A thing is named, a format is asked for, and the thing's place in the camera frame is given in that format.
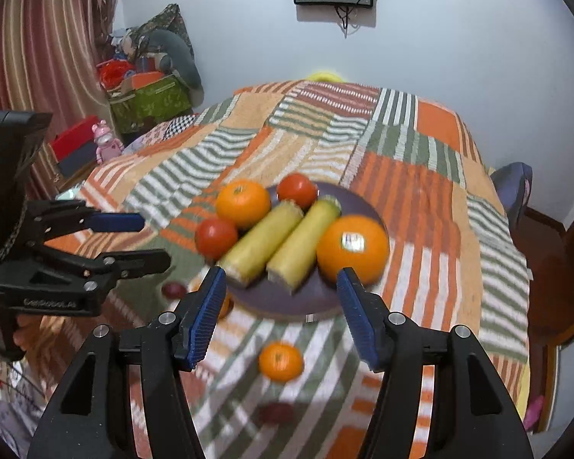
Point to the green storage box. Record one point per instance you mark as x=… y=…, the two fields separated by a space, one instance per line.
x=150 y=105

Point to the striped red curtain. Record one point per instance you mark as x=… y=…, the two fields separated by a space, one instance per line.
x=43 y=57

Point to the red tomato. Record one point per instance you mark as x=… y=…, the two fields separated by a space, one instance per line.
x=296 y=190
x=216 y=238

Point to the black white checkered cloth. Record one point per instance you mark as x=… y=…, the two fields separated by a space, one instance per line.
x=179 y=125

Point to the large orange with sticker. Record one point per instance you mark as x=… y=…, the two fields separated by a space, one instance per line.
x=335 y=258

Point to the medium orange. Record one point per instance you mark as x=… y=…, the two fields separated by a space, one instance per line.
x=243 y=203

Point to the small tangerine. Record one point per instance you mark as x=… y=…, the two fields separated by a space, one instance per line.
x=281 y=361
x=225 y=307

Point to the red box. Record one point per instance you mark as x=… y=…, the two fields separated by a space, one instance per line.
x=74 y=141

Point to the yellow round object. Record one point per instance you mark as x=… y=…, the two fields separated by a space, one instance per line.
x=323 y=76

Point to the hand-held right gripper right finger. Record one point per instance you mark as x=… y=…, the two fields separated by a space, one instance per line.
x=361 y=325

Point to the grey-blue chair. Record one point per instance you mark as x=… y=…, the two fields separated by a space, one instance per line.
x=512 y=191

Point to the pink object on floor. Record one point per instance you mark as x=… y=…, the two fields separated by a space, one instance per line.
x=535 y=413

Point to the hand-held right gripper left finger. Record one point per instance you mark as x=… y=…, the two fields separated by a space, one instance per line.
x=202 y=325

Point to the orange box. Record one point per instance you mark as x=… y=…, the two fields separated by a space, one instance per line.
x=141 y=80

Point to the red plastic bag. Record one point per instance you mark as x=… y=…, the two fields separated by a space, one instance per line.
x=112 y=74

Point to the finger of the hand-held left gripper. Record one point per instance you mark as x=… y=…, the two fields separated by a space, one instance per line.
x=143 y=263
x=117 y=222

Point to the pink floral sheet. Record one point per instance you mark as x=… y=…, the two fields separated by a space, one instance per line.
x=146 y=135

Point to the camouflage cloth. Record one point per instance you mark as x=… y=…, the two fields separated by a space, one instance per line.
x=165 y=19

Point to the pile of clothes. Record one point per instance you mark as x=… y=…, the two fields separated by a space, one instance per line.
x=122 y=45

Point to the yellow-green corn cob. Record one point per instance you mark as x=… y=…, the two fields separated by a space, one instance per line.
x=296 y=248
x=258 y=244

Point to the striped patchwork blanket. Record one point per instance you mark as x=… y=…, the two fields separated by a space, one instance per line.
x=411 y=177

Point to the purple plate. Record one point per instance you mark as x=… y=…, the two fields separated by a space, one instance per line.
x=277 y=299

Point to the pink toy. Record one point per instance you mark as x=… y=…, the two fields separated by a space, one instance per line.
x=107 y=142

